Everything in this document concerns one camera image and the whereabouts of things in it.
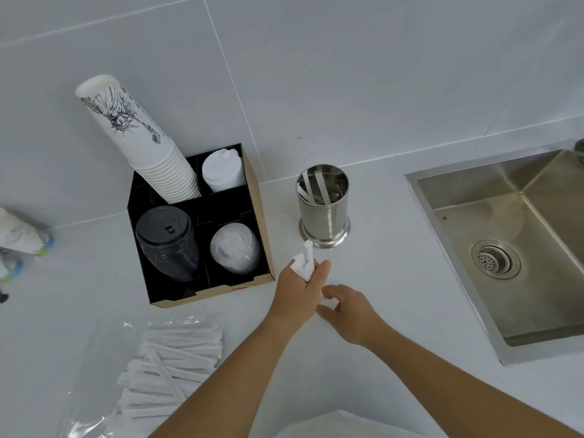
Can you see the person's left thumb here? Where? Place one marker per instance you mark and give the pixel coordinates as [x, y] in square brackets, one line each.
[320, 273]

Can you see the stainless steel straw holder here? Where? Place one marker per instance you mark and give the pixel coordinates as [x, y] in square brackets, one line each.
[323, 218]

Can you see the stainless steel sink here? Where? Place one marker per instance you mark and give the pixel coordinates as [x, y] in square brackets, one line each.
[538, 214]

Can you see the bundle of white straws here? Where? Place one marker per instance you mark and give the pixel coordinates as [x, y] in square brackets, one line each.
[303, 262]

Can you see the black cup organizer box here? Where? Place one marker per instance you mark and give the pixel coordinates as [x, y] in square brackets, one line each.
[200, 214]

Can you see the person's right forearm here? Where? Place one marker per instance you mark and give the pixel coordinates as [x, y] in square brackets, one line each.
[456, 387]

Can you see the metal sink drain strainer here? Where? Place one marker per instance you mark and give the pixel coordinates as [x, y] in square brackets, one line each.
[496, 259]

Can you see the stack of printed paper cups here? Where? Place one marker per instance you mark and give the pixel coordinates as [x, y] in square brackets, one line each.
[137, 136]

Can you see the stack of black cup lids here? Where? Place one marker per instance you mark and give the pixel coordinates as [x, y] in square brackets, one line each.
[166, 241]

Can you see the person's left hand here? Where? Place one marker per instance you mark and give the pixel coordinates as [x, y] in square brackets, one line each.
[292, 298]

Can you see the stack of clear cup lids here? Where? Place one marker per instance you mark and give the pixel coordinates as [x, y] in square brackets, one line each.
[235, 248]

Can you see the clear plastic bag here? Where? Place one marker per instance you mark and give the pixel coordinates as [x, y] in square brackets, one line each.
[96, 360]

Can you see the person's right fingers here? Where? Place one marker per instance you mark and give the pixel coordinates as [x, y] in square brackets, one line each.
[335, 292]

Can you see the person's left forearm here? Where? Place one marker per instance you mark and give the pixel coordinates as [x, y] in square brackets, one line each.
[228, 383]

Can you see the stack of white cup lids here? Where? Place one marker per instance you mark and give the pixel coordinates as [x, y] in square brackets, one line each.
[222, 171]

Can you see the pile of wrapped straws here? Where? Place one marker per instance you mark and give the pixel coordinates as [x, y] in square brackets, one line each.
[169, 364]

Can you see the person's right hand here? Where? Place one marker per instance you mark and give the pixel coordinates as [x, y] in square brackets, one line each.
[353, 314]

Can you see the white paper-wrapped straw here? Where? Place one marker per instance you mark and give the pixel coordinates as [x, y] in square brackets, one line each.
[322, 186]
[306, 186]

